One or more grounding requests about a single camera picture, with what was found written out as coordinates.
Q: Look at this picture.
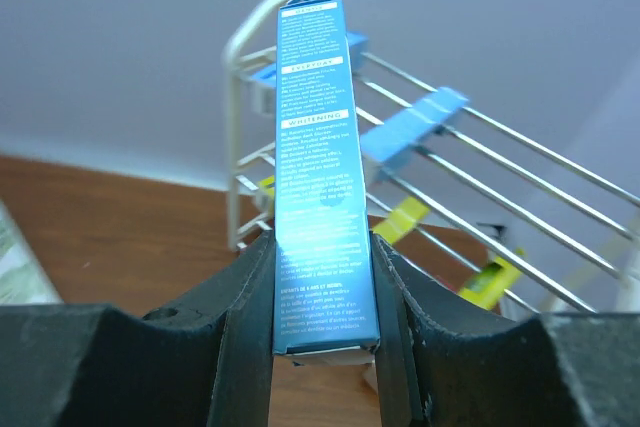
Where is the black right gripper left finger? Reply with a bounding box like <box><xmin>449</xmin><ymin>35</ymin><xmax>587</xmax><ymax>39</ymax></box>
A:
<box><xmin>1</xmin><ymin>232</ymin><xmax>276</xmax><ymax>426</ymax></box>

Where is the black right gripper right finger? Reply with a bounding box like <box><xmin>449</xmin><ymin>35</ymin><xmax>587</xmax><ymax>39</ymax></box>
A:
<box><xmin>371</xmin><ymin>236</ymin><xmax>639</xmax><ymax>426</ymax></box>

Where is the yellow toothpaste box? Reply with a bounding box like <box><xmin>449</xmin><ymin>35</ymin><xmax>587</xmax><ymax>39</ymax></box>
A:
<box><xmin>254</xmin><ymin>176</ymin><xmax>275</xmax><ymax>212</ymax></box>
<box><xmin>373</xmin><ymin>196</ymin><xmax>430</xmax><ymax>245</ymax></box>
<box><xmin>458</xmin><ymin>256</ymin><xmax>522</xmax><ymax>310</ymax></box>

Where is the blue toothpaste box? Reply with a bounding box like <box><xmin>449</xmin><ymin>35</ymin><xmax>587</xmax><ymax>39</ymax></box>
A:
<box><xmin>360</xmin><ymin>87</ymin><xmax>469</xmax><ymax>186</ymax></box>
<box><xmin>247</xmin><ymin>30</ymin><xmax>371</xmax><ymax>116</ymax></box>
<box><xmin>273</xmin><ymin>0</ymin><xmax>380</xmax><ymax>365</ymax></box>

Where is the white metal shelf rack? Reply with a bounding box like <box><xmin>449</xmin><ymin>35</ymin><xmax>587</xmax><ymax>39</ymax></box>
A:
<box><xmin>222</xmin><ymin>0</ymin><xmax>639</xmax><ymax>312</ymax></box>

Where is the floral leaf serving tray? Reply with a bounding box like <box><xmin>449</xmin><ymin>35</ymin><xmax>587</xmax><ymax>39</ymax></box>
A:
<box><xmin>0</xmin><ymin>203</ymin><xmax>62</xmax><ymax>305</ymax></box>

